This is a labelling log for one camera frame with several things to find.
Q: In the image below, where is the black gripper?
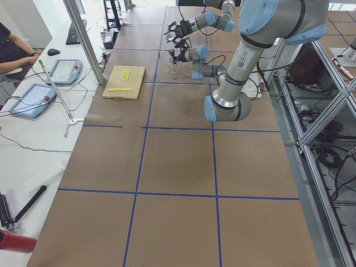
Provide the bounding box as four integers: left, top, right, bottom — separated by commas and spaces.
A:
164, 20, 192, 43
170, 38, 191, 67

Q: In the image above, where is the steel double jigger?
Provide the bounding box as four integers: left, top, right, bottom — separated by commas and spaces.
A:
168, 49, 176, 62

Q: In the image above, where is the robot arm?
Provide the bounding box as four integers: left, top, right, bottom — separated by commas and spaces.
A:
164, 1, 244, 43
164, 0, 329, 122

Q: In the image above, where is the bamboo cutting board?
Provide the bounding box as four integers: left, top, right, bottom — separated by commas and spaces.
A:
102, 66, 146, 100

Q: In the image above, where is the yellow plastic knife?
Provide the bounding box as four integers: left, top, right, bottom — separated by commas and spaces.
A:
108, 87, 134, 92

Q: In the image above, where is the black keyboard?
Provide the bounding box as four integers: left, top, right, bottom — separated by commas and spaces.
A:
66, 23, 81, 45

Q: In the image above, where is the teach pendant far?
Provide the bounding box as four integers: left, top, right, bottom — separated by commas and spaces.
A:
50, 59, 82, 85

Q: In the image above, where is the teach pendant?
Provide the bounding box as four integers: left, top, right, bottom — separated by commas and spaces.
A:
8, 83, 57, 118
50, 59, 82, 85

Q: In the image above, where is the metal reacher grabber stick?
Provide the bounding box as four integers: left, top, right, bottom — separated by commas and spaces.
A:
38, 60, 84, 137

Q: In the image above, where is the black computer mouse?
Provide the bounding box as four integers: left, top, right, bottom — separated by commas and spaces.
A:
47, 48, 61, 56

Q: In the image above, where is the teach pendant near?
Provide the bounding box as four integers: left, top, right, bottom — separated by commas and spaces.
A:
8, 83, 57, 118

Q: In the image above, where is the person in black shirt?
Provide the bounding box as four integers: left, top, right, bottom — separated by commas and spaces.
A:
1, 23, 39, 75

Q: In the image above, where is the black rod tool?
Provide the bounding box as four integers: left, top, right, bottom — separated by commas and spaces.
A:
13, 185, 47, 223

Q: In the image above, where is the red cylinder bottle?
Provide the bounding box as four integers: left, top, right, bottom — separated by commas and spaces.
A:
1, 230, 37, 254

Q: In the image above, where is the aluminium frame post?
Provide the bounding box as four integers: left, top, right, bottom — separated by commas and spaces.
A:
63, 0, 104, 85

